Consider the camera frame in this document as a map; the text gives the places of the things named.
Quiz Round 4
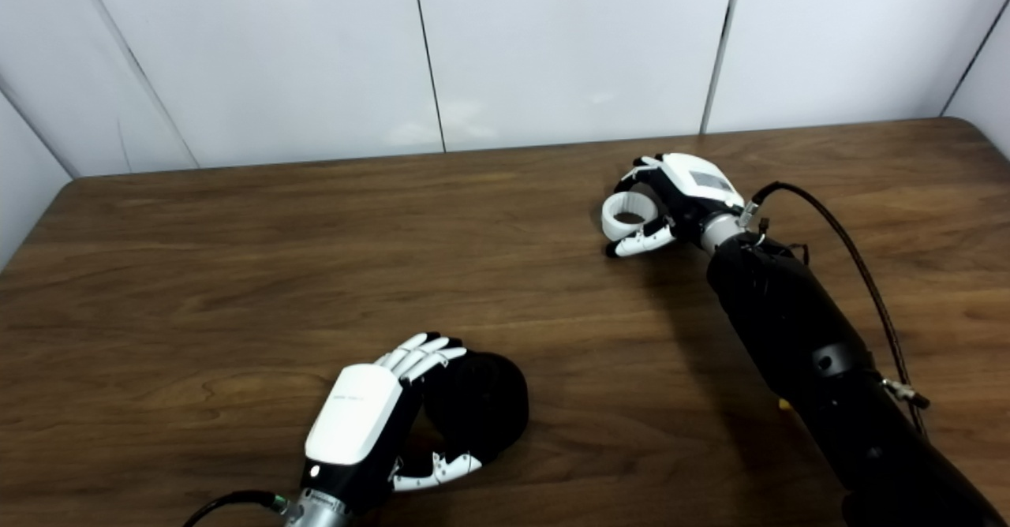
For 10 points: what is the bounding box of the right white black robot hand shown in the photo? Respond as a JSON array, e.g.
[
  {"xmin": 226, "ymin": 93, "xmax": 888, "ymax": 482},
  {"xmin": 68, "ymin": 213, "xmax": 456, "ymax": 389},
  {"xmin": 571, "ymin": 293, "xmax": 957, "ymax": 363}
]
[{"xmin": 605, "ymin": 153, "xmax": 746, "ymax": 260}]

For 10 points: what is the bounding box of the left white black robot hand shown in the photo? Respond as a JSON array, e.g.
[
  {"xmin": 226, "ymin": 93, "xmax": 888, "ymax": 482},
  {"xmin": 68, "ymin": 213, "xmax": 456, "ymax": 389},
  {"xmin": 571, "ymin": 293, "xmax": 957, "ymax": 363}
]
[{"xmin": 302, "ymin": 332, "xmax": 484, "ymax": 514}]

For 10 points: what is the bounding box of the white toothed ring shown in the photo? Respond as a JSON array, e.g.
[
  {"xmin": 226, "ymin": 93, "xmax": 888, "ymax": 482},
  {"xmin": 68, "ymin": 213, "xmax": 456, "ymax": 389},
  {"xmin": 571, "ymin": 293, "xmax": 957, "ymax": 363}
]
[{"xmin": 601, "ymin": 186, "xmax": 664, "ymax": 242}]

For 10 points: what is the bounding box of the round black part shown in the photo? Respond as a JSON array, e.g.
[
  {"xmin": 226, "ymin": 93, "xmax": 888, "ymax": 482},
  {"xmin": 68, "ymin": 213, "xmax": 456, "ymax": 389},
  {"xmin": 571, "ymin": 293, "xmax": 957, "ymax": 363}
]
[{"xmin": 422, "ymin": 351, "xmax": 529, "ymax": 466}]

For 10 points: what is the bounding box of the right thin black wire loop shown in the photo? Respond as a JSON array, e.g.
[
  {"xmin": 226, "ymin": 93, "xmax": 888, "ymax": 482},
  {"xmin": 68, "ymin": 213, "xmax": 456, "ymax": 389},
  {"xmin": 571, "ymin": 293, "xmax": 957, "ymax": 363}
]
[{"xmin": 750, "ymin": 219, "xmax": 810, "ymax": 269}]

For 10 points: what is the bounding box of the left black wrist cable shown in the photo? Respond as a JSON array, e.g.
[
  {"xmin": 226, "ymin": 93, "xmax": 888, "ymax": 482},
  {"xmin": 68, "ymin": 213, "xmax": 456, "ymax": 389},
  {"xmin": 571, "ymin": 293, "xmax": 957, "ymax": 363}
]
[{"xmin": 183, "ymin": 490, "xmax": 290, "ymax": 527}]

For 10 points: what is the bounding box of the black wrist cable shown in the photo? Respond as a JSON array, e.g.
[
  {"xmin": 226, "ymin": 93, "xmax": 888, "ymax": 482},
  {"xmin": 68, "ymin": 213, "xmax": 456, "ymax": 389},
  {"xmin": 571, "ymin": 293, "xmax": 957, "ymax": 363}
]
[
  {"xmin": 739, "ymin": 181, "xmax": 932, "ymax": 438},
  {"xmin": 183, "ymin": 490, "xmax": 290, "ymax": 527}
]

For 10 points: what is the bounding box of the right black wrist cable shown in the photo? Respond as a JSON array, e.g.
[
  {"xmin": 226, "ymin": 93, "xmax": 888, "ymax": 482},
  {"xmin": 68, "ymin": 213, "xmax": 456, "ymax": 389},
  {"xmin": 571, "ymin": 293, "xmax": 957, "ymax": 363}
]
[{"xmin": 739, "ymin": 181, "xmax": 932, "ymax": 438}]

